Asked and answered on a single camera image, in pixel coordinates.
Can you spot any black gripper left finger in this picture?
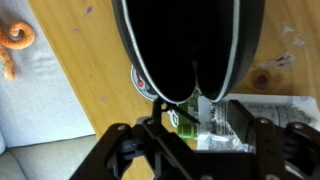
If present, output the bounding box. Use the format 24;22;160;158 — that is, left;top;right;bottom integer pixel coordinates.
142;99;200;167

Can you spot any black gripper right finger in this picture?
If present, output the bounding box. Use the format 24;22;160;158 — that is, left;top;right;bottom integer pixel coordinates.
227;100;287;180

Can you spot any black zippered pouch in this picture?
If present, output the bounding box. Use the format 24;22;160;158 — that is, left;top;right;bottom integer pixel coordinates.
112;0;265;104

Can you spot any green sticker on table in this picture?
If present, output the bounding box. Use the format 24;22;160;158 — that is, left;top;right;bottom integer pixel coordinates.
168;97;198;141

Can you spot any clear plastic wrapper bag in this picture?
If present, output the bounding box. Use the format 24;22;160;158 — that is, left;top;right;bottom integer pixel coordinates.
197;94;320;151

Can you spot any round face sticker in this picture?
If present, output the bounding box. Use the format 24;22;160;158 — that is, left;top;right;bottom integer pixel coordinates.
130;67;157;101

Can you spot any grey sofa cushion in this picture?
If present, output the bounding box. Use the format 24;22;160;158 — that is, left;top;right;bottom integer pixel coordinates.
0;0;96;180

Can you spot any orange curly plush toy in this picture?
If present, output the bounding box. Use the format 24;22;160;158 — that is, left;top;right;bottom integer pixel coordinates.
0;22;36;80

